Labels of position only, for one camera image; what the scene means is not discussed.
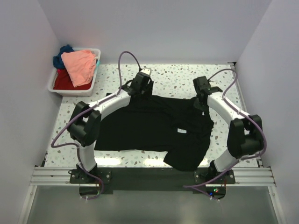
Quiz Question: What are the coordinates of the salmon pink t shirt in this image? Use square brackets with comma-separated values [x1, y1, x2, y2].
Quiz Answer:
[61, 50, 98, 88]

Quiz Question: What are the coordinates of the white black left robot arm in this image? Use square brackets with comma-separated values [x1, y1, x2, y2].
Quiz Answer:
[67, 68, 153, 183]

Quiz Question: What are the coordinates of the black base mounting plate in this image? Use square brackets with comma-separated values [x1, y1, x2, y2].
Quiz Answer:
[68, 167, 236, 198]

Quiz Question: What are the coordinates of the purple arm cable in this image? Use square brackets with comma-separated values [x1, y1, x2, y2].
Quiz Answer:
[50, 50, 143, 199]
[183, 69, 267, 196]

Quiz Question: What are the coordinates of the red t shirt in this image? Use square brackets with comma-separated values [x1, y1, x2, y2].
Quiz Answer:
[53, 69, 92, 91]

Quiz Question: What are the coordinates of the blue t shirt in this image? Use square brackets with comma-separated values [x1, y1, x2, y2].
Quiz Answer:
[53, 44, 74, 69]

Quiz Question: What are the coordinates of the black t shirt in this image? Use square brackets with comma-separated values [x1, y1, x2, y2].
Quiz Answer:
[94, 96, 214, 171]

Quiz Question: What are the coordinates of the aluminium front rail frame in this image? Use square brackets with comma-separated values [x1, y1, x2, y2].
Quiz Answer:
[29, 167, 276, 187]

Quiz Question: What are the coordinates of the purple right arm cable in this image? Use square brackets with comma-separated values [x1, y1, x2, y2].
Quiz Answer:
[183, 69, 267, 196]

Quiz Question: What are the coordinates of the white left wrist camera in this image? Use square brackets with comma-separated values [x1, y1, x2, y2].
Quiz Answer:
[140, 68, 152, 76]

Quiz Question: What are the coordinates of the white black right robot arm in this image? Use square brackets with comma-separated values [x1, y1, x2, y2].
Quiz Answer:
[193, 76, 266, 183]

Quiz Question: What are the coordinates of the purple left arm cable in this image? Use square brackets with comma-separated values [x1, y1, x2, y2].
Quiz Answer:
[50, 50, 143, 199]

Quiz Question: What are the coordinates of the white plastic laundry basket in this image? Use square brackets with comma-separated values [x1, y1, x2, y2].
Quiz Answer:
[48, 47, 101, 97]

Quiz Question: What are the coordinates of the aluminium right side rail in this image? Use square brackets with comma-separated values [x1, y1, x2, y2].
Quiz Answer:
[230, 61, 266, 167]

